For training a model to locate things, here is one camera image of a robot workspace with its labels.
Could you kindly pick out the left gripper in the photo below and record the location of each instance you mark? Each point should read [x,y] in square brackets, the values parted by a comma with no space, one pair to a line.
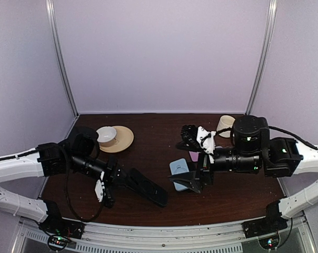
[110,173]

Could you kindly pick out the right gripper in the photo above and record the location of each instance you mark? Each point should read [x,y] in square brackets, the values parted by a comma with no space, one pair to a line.
[203,161]

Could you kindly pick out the black cased phone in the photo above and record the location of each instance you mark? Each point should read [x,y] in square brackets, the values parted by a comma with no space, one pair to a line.
[150,190]

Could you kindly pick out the pink phone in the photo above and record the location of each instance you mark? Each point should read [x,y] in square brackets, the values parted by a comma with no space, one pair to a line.
[194,156]

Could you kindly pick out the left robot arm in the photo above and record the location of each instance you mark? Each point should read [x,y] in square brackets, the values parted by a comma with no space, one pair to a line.
[50,159]

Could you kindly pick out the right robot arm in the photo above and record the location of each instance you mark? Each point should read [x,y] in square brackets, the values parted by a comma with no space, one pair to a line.
[248,146]

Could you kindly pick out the beige saucer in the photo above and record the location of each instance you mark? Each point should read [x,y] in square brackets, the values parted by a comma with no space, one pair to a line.
[121,142]

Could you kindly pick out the white teacup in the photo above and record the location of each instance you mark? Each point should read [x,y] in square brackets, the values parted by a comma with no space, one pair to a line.
[106,134]

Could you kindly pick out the cream ribbed mug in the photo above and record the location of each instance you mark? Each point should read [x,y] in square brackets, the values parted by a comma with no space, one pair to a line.
[225,121]

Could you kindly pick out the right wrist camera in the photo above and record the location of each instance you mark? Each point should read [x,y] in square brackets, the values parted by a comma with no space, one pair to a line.
[206,141]

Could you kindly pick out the aluminium front rail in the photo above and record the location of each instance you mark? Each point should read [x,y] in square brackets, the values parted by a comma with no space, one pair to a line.
[222,237]

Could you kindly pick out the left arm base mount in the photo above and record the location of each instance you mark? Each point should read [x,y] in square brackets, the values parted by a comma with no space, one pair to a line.
[60,231]

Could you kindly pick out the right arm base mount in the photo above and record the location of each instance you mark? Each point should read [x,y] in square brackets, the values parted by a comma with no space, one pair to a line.
[271,223]

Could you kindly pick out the right aluminium post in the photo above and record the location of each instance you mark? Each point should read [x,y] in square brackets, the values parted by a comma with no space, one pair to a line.
[268,35]

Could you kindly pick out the aluminium post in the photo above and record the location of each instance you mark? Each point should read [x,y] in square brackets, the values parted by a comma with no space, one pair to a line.
[268,35]
[59,56]

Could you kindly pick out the left aluminium post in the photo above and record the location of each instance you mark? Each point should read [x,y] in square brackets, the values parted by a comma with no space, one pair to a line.
[59,56]

